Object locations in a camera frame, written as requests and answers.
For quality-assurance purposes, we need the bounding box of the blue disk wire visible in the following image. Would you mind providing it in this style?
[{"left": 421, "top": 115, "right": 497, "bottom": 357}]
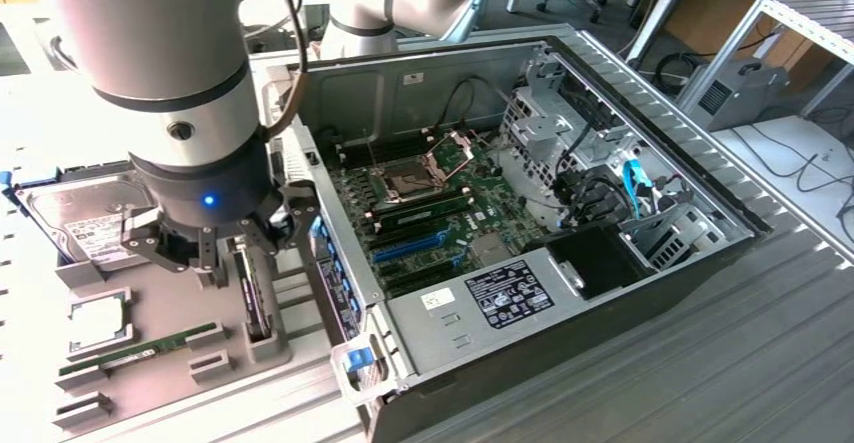
[{"left": 617, "top": 159, "right": 653, "bottom": 223}]

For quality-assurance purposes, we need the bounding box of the silver power supply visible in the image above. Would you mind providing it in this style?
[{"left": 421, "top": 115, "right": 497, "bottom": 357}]
[{"left": 379, "top": 257, "right": 592, "bottom": 380}]

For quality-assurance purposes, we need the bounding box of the small metal disk bay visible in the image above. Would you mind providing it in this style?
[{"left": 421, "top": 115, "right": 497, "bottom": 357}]
[{"left": 616, "top": 201, "right": 756, "bottom": 277}]

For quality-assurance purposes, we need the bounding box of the silver hard disk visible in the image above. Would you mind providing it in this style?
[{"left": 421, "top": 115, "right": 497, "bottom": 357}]
[{"left": 16, "top": 175, "right": 161, "bottom": 272}]

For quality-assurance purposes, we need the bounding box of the grey parts rack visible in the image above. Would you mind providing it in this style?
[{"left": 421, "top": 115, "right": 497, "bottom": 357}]
[{"left": 42, "top": 232, "right": 296, "bottom": 440}]

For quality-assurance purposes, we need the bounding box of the open black PC case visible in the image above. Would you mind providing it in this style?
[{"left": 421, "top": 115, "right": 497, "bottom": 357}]
[{"left": 256, "top": 22, "right": 779, "bottom": 443}]

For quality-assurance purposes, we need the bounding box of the silver CPU chip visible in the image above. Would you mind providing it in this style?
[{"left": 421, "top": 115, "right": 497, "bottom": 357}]
[{"left": 68, "top": 296, "right": 133, "bottom": 350}]

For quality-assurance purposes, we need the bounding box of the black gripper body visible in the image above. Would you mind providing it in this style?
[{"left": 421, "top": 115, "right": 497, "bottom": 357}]
[{"left": 128, "top": 136, "right": 289, "bottom": 229}]

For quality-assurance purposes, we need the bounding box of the green motherboard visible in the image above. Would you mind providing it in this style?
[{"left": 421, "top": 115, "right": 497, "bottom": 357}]
[{"left": 329, "top": 127, "right": 560, "bottom": 300}]

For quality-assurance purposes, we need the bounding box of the blue case latch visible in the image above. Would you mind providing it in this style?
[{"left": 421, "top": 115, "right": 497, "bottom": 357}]
[{"left": 340, "top": 346, "right": 373, "bottom": 374}]

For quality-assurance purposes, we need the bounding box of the perforated metal disk bay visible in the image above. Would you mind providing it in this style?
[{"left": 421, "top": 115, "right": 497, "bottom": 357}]
[{"left": 497, "top": 86, "right": 645, "bottom": 204}]

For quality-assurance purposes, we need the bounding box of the green RAM stick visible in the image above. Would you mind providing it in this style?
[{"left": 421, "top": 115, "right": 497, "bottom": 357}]
[{"left": 56, "top": 321, "right": 222, "bottom": 377}]

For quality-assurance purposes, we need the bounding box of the small chair base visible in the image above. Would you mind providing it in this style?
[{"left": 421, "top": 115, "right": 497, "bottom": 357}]
[{"left": 531, "top": 0, "right": 612, "bottom": 25}]

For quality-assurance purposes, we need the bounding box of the graphics card with metal bracket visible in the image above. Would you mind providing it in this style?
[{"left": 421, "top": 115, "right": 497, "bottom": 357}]
[{"left": 224, "top": 236, "right": 276, "bottom": 344}]

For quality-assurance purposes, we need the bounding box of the thin locking lever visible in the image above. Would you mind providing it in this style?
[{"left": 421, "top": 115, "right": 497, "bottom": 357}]
[{"left": 362, "top": 126, "right": 384, "bottom": 174}]

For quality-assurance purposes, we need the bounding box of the installed RAM stick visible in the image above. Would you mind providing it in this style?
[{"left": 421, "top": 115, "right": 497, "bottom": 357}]
[{"left": 372, "top": 201, "right": 473, "bottom": 232}]

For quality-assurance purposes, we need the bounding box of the blue disk carrier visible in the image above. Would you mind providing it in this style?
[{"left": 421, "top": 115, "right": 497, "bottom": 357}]
[{"left": 0, "top": 165, "right": 28, "bottom": 214}]

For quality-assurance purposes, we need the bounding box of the CPU socket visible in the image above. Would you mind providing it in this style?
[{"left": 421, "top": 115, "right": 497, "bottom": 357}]
[{"left": 377, "top": 165, "right": 443, "bottom": 203}]

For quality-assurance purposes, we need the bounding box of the aluminium frame shelf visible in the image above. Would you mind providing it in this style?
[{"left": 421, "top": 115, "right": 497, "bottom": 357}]
[{"left": 672, "top": 0, "right": 854, "bottom": 120}]

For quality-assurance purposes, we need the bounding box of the black cable coil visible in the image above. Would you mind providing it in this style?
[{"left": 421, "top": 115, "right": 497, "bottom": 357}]
[{"left": 652, "top": 51, "right": 709, "bottom": 95}]

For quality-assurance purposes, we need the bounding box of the grey tower computer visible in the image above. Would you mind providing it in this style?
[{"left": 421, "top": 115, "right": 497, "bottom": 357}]
[{"left": 692, "top": 57, "right": 793, "bottom": 133}]

